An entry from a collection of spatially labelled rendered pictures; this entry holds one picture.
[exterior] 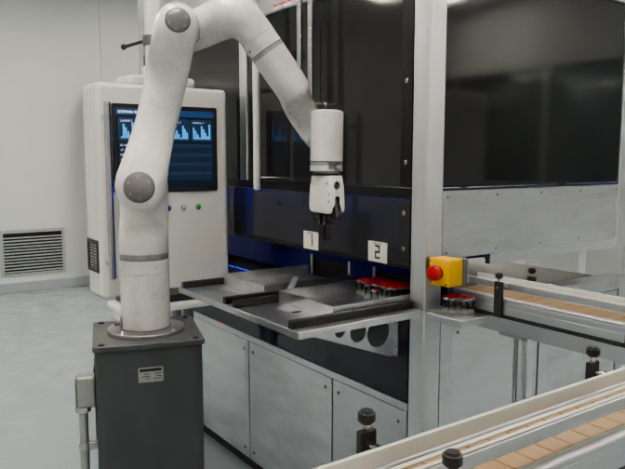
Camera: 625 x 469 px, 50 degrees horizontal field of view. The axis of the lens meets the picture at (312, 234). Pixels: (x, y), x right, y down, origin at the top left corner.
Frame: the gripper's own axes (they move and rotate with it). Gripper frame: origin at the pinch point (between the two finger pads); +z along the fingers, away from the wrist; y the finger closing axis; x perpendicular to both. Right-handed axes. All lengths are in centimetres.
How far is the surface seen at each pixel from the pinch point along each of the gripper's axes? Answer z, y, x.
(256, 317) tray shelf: 22.5, 8.8, 15.6
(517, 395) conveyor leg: 42, -32, -40
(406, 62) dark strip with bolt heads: -45, -3, -24
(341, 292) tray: 21.4, 19.8, -20.9
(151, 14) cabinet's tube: -70, 96, 10
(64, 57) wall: -116, 545, -76
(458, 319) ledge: 21.4, -24.0, -25.5
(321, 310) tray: 20.2, -0.9, 1.6
